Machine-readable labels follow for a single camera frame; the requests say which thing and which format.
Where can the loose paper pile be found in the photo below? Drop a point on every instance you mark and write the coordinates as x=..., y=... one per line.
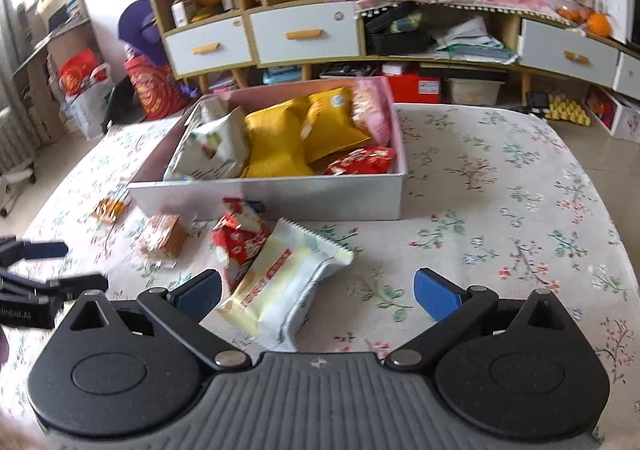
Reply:
x=470, y=37

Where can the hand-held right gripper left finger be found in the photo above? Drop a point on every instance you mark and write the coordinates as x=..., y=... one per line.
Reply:
x=202, y=292

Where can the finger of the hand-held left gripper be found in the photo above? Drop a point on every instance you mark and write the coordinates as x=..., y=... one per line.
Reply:
x=75, y=286
x=45, y=250

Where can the white cabinet drawer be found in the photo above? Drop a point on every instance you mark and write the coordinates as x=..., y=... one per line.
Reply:
x=202, y=37
x=305, y=17

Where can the yellow snack packet round sticker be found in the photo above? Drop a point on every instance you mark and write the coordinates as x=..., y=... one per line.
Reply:
x=332, y=122

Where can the white shopping bag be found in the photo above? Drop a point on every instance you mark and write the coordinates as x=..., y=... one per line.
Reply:
x=90, y=107

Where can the red cardboard box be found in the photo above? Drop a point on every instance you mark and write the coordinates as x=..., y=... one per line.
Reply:
x=415, y=85

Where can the red plastic bag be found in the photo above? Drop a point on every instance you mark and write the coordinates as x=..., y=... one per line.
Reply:
x=80, y=72

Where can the plain yellow snack packet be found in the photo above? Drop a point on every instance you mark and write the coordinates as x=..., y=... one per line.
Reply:
x=275, y=142

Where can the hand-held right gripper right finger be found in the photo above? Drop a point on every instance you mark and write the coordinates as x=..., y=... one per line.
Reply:
x=435, y=295

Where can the translucent white packet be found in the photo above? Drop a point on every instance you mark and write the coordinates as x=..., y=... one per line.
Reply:
x=215, y=106

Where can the white yellow snack packet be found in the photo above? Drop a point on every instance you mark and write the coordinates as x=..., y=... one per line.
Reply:
x=287, y=280

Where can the small black device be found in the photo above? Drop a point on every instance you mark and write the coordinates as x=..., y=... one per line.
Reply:
x=537, y=100

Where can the clear plastic bin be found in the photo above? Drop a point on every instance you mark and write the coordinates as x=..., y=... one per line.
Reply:
x=472, y=90

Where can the small white carton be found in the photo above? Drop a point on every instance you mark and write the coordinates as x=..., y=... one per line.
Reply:
x=180, y=12

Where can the yellow egg tray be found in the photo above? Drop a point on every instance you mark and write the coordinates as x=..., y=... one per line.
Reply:
x=567, y=110

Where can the orange fruit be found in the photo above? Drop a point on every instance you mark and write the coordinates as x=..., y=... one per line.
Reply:
x=597, y=23

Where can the small pink orange snack packet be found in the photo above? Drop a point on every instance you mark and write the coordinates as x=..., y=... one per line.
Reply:
x=162, y=235

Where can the white media stand drawer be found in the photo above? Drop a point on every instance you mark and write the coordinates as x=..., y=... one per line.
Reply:
x=570, y=42

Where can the yellow bag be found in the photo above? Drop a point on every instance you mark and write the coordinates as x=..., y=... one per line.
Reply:
x=207, y=0

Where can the white printed carton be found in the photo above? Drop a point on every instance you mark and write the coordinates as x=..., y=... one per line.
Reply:
x=615, y=115

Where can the low wooden media stand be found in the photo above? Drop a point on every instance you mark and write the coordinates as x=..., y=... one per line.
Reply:
x=510, y=25

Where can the grey office chair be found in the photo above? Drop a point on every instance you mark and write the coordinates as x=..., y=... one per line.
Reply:
x=15, y=180

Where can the pink storage box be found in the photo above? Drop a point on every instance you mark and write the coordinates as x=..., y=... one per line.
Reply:
x=300, y=197

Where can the white foil snack packet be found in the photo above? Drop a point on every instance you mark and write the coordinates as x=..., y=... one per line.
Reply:
x=212, y=145

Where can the black case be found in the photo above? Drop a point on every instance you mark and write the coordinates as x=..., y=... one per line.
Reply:
x=395, y=37

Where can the wooden desk with shelves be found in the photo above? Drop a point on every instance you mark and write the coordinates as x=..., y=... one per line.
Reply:
x=55, y=45

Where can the red gift bag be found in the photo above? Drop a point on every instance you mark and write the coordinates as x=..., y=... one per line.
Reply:
x=152, y=90

